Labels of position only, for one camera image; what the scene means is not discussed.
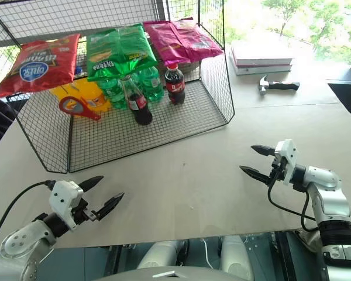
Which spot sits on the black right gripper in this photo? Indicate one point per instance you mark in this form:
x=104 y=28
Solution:
x=277 y=171

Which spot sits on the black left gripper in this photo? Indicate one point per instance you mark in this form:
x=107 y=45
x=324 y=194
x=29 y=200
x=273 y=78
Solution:
x=82 y=213

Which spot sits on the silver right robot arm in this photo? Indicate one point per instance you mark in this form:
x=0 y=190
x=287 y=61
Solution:
x=330 y=202

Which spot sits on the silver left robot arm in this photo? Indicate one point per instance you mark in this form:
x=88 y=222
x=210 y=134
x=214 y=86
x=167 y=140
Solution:
x=23 y=243

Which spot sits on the glass cola bottle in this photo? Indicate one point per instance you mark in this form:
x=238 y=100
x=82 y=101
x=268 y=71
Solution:
x=140 y=109

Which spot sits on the plastic cola bottle red label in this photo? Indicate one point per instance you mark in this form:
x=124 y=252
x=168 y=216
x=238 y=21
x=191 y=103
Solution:
x=175 y=86

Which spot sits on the white robot left thigh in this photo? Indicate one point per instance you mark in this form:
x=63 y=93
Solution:
x=161 y=253

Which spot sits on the white robot thigh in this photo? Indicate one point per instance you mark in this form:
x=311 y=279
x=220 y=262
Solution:
x=237 y=254
x=161 y=253

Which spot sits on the white book green cover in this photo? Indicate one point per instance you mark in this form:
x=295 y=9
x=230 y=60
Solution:
x=263 y=69

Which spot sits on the white robot right thigh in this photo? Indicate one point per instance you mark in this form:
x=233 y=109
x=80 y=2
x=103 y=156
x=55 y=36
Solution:
x=237 y=254

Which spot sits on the grey robot torso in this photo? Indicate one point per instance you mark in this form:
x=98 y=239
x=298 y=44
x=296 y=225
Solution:
x=163 y=275

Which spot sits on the yellow snack package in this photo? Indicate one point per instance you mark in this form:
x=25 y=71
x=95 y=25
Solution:
x=79 y=90

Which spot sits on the black flat panel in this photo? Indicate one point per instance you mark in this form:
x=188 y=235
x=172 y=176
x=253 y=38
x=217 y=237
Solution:
x=349 y=102

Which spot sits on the magenta chip bag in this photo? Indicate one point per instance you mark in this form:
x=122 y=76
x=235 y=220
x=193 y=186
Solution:
x=161 y=44
x=196 y=41

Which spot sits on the red chip bag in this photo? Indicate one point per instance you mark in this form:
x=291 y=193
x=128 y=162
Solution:
x=38 y=65

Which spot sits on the green chip bag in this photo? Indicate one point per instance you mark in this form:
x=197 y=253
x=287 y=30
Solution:
x=117 y=47

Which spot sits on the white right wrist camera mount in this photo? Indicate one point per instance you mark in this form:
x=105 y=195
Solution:
x=288 y=158

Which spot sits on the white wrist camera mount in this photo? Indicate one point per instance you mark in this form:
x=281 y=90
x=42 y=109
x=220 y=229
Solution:
x=288 y=158
x=63 y=196

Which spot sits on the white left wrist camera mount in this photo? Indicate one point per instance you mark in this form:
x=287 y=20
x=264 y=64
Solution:
x=63 y=196

